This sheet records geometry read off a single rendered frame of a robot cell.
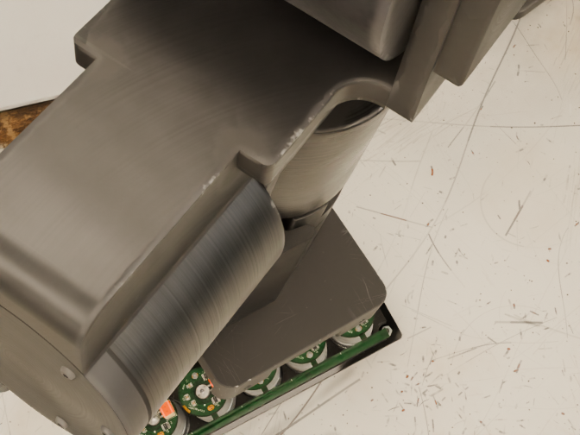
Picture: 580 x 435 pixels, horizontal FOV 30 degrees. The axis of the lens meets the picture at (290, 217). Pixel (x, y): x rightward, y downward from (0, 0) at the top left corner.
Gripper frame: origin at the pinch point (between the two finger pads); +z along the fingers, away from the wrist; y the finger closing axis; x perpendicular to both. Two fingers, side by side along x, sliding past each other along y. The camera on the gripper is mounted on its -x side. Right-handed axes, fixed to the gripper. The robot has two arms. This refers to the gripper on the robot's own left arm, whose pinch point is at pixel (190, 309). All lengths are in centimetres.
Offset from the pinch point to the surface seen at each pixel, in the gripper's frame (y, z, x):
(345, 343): 2.5, 12.1, 9.9
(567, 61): -4.8, 9.1, 30.6
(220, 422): 2.8, 12.2, 1.9
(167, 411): 1.0, 12.1, -0.1
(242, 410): 2.9, 11.8, 3.1
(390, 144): -6.3, 12.7, 19.5
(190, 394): 0.8, 12.3, 1.4
